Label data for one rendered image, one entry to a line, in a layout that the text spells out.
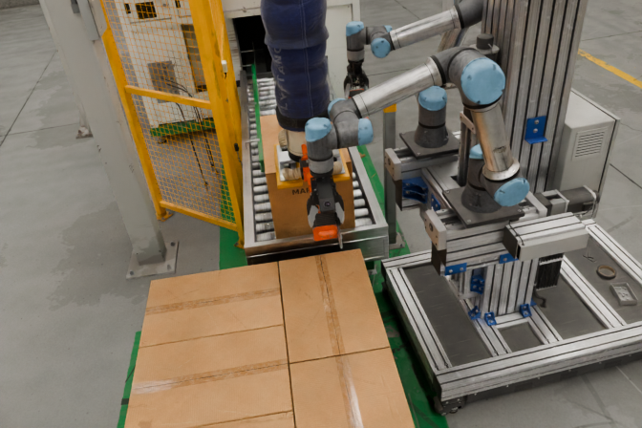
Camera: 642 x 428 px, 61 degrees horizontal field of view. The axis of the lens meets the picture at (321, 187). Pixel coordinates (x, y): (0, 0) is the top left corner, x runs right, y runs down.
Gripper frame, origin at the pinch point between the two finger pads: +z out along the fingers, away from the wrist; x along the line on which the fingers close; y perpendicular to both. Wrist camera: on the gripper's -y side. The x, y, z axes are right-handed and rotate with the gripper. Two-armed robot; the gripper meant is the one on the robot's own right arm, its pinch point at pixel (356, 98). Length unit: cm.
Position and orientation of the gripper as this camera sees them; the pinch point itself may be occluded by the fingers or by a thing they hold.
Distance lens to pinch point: 251.1
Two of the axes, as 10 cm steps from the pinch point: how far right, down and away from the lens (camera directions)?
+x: 9.9, -1.3, 0.6
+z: 0.8, 8.3, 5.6
